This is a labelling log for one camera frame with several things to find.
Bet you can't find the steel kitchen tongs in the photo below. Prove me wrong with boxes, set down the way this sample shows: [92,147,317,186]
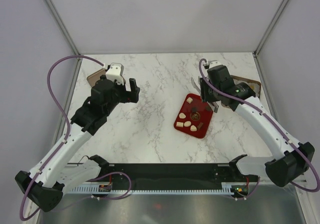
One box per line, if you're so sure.
[190,77,219,113]

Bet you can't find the cream square chocolate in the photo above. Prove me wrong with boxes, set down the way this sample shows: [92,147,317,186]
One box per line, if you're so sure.
[186,97,193,104]

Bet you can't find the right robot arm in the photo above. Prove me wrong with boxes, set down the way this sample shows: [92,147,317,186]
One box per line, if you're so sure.
[199,65,320,187]

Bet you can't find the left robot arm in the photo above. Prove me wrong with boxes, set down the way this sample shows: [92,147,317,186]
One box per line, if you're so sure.
[15,77,140,212]

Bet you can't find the gold chocolate box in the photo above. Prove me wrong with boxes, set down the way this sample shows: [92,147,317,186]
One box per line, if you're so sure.
[220,75,262,100]

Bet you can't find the cream oval chocolate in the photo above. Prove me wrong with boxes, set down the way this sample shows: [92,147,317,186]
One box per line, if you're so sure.
[183,121,192,127]

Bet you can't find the cream heart chocolate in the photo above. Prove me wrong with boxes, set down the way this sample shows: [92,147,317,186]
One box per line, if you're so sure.
[190,125,197,132]

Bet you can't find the cream rectangular chocolate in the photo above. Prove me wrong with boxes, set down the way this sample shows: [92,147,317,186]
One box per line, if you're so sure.
[176,122,184,128]

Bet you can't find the gold box lid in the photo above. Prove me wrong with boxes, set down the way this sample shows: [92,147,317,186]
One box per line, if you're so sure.
[86,68,107,88]

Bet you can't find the red lacquer tray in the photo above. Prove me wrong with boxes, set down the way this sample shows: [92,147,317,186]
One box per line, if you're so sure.
[173,93,214,139]

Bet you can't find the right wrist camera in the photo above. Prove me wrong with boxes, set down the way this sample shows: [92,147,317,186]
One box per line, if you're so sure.
[207,60,221,69]

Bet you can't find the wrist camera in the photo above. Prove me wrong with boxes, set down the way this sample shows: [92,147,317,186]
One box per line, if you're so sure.
[207,60,221,69]
[105,62,126,86]

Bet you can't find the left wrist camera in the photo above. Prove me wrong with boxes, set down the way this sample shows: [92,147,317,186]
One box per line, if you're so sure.
[105,62,126,86]

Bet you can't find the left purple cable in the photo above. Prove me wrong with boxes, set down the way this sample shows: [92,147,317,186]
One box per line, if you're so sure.
[19,55,133,222]

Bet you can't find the purple cable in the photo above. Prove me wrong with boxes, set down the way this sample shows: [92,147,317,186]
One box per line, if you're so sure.
[19,55,133,222]
[198,58,320,202]

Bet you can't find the white cable duct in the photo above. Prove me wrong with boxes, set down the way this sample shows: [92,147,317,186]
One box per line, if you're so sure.
[68,182,248,196]

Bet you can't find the right aluminium frame post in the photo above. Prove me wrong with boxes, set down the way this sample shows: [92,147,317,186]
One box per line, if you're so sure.
[252,0,291,58]

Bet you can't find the aluminium frame post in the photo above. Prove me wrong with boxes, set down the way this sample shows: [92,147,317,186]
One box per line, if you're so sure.
[43,0,80,55]
[252,0,291,58]

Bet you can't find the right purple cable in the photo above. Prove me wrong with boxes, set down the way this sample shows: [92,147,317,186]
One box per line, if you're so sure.
[198,58,320,202]

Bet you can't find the left aluminium frame post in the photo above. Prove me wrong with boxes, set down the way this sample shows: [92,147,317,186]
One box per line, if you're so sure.
[43,0,80,55]

